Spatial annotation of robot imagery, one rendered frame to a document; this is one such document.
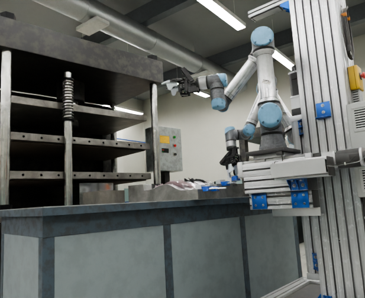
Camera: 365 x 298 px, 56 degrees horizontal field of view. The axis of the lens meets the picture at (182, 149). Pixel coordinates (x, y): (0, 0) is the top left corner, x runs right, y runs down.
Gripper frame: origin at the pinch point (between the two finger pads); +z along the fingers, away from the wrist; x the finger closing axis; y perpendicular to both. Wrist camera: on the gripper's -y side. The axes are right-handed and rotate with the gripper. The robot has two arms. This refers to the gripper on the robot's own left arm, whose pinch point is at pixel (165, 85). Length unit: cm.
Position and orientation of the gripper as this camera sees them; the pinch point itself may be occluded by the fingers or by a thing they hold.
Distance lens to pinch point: 202.5
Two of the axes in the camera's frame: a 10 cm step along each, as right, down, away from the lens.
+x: 2.7, 2.7, 9.3
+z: -9.6, 1.0, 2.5
